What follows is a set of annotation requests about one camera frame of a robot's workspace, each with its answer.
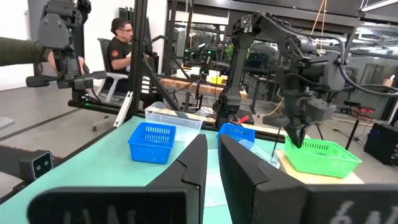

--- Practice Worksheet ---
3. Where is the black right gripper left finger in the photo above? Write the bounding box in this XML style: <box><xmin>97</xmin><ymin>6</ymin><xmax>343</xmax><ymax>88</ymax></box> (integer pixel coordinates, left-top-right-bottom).
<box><xmin>27</xmin><ymin>133</ymin><xmax>208</xmax><ymax>224</ymax></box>

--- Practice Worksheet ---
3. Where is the person's forearm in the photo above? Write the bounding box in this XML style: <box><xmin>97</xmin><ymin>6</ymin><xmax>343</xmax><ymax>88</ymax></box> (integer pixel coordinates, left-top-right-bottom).
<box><xmin>0</xmin><ymin>36</ymin><xmax>52</xmax><ymax>67</ymax></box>

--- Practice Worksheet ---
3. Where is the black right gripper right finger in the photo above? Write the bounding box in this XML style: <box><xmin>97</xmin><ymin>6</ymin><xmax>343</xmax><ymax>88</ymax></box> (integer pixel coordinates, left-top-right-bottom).
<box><xmin>217</xmin><ymin>134</ymin><xmax>398</xmax><ymax>224</ymax></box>

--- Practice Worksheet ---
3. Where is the green plastic basket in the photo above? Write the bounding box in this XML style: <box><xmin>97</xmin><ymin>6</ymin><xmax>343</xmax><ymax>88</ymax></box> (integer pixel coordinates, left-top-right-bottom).
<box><xmin>284</xmin><ymin>134</ymin><xmax>363</xmax><ymax>179</ymax></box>

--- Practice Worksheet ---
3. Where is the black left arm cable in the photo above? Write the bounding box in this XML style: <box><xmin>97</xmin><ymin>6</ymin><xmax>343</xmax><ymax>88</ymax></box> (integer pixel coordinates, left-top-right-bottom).
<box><xmin>337</xmin><ymin>34</ymin><xmax>398</xmax><ymax>98</ymax></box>

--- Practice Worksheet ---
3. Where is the black computer case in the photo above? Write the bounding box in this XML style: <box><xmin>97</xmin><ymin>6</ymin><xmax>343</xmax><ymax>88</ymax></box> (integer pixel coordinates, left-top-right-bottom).
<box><xmin>363</xmin><ymin>123</ymin><xmax>398</xmax><ymax>166</ymax></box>

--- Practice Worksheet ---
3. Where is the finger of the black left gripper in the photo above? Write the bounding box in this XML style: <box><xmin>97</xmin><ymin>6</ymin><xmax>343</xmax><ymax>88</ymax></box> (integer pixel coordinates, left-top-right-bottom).
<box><xmin>284</xmin><ymin>123</ymin><xmax>299</xmax><ymax>149</ymax></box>
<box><xmin>297</xmin><ymin>121</ymin><xmax>312</xmax><ymax>149</ymax></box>

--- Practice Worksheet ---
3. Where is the person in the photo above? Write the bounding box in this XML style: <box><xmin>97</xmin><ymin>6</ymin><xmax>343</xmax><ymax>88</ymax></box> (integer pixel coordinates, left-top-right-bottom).
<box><xmin>106</xmin><ymin>17</ymin><xmax>150</xmax><ymax>94</ymax></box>

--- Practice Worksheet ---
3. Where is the clear plastic bin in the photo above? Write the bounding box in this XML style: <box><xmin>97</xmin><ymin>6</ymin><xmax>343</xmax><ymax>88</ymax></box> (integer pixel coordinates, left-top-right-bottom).
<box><xmin>144</xmin><ymin>101</ymin><xmax>206</xmax><ymax>144</ymax></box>

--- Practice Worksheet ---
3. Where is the blue plastic basket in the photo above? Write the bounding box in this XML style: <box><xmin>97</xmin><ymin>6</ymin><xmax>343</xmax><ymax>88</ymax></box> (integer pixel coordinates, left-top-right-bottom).
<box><xmin>216</xmin><ymin>123</ymin><xmax>256</xmax><ymax>144</ymax></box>
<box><xmin>127</xmin><ymin>121</ymin><xmax>177</xmax><ymax>165</ymax></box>

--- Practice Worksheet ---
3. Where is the person's hand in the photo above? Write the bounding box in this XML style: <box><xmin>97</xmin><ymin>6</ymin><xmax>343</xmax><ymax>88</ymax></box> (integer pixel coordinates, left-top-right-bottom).
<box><xmin>46</xmin><ymin>51</ymin><xmax>86</xmax><ymax>75</ymax></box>

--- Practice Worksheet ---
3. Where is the black table-level camera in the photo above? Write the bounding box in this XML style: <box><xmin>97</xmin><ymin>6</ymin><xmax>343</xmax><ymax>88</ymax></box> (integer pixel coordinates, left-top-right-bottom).
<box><xmin>19</xmin><ymin>149</ymin><xmax>54</xmax><ymax>181</ymax></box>

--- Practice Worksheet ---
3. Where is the wooden shelf with black frame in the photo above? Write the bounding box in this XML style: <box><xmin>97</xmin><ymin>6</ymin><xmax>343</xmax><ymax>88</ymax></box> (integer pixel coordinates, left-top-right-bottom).
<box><xmin>270</xmin><ymin>119</ymin><xmax>366</xmax><ymax>186</ymax></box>

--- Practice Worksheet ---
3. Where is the grey office chair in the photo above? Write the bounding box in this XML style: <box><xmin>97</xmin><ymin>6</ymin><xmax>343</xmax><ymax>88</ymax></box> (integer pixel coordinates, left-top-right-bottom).
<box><xmin>92</xmin><ymin>37</ymin><xmax>130</xmax><ymax>131</ymax></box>

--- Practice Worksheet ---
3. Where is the wooden workbench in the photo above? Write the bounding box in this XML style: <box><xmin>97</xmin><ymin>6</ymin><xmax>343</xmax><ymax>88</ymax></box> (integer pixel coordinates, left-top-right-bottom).
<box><xmin>160</xmin><ymin>77</ymin><xmax>249</xmax><ymax>100</ymax></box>

